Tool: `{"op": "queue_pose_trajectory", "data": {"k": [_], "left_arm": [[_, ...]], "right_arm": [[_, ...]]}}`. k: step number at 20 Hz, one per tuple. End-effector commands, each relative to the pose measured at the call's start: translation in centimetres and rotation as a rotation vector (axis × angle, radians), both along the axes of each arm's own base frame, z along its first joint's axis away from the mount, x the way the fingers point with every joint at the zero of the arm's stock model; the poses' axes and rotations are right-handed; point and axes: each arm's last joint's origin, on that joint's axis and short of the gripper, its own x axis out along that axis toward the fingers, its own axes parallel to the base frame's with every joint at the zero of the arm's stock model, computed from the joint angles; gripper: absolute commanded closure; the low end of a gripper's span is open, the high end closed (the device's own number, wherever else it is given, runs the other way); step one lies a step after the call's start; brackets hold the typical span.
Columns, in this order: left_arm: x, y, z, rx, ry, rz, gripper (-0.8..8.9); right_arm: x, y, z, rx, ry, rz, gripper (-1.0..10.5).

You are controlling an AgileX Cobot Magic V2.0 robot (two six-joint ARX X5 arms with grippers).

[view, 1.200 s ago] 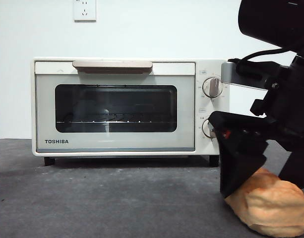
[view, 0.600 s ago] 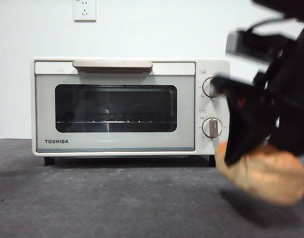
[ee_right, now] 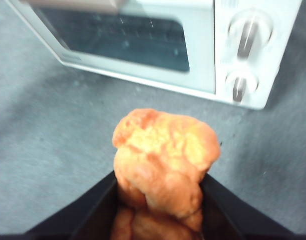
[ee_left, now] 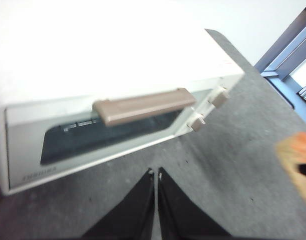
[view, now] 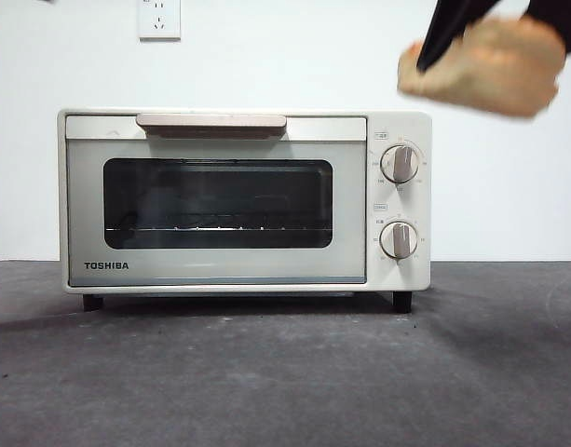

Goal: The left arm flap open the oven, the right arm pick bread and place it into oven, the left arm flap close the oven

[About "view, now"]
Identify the golden bread loaf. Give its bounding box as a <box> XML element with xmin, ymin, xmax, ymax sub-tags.
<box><xmin>396</xmin><ymin>16</ymin><xmax>568</xmax><ymax>120</ymax></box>

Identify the glass-windowed oven door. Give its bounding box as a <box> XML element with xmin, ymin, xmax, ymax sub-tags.
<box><xmin>64</xmin><ymin>113</ymin><xmax>368</xmax><ymax>286</ymax></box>

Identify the cream Toshiba toaster oven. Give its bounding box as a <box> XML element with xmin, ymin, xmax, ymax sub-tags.
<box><xmin>56</xmin><ymin>107</ymin><xmax>433</xmax><ymax>314</ymax></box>

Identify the cream oven knob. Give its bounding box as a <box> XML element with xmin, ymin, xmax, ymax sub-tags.
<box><xmin>380</xmin><ymin>143</ymin><xmax>420</xmax><ymax>184</ymax></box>
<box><xmin>379</xmin><ymin>220</ymin><xmax>419</xmax><ymax>261</ymax></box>

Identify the white wall socket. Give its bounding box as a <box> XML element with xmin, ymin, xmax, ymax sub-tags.
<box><xmin>138</xmin><ymin>0</ymin><xmax>183</xmax><ymax>42</ymax></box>

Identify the metal wire oven rack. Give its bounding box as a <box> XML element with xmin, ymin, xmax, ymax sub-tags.
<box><xmin>105</xmin><ymin>224</ymin><xmax>310</xmax><ymax>233</ymax></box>

